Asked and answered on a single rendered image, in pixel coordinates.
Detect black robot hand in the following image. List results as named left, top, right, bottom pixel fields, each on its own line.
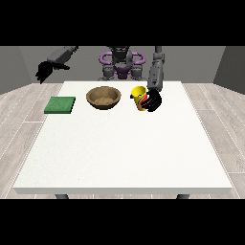
left=34, top=60, right=71, bottom=85
left=130, top=88, right=163, bottom=113

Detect yellow cup with melon print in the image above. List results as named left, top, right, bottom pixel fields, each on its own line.
left=130, top=85, right=149, bottom=112

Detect green square pad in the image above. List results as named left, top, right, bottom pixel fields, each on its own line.
left=43, top=96, right=77, bottom=115

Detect brown wooden bowl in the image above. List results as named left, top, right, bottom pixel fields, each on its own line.
left=85, top=85, right=123, bottom=111

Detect grey robot trunk purple rings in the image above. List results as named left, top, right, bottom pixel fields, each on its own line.
left=98, top=46, right=148, bottom=82

